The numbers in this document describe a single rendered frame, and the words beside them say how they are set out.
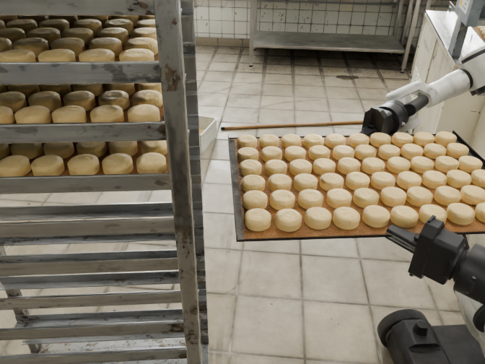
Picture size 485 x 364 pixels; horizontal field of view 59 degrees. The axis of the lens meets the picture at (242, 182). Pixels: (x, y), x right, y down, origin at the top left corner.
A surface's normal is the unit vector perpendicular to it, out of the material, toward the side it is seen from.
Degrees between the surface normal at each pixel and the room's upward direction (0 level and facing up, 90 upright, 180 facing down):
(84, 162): 0
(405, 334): 45
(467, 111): 90
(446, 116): 90
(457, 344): 0
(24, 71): 90
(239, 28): 90
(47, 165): 0
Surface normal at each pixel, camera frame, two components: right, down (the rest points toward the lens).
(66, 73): 0.07, 0.55
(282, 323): 0.01, -0.83
